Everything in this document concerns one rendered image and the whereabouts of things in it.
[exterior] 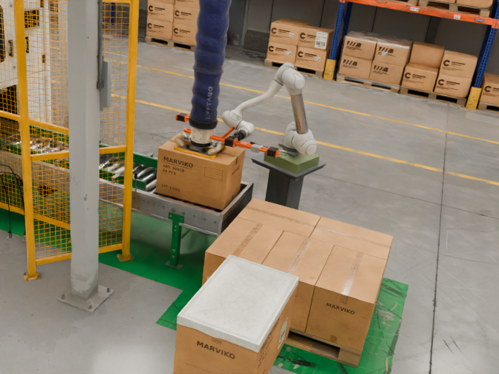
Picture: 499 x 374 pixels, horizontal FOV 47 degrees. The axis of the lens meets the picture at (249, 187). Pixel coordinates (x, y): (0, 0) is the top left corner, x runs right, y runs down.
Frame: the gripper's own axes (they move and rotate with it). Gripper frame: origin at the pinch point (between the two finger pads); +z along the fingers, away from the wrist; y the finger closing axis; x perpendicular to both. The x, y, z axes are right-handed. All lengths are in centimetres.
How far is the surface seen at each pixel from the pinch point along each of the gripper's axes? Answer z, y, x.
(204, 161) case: 17.4, 14.6, 14.8
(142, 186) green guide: 23, 48, 64
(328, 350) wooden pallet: 74, 105, -115
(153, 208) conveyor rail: 34, 59, 48
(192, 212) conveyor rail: 34, 52, 14
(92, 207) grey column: 101, 31, 59
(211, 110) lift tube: 5.7, -23.5, 18.1
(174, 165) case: 18, 24, 40
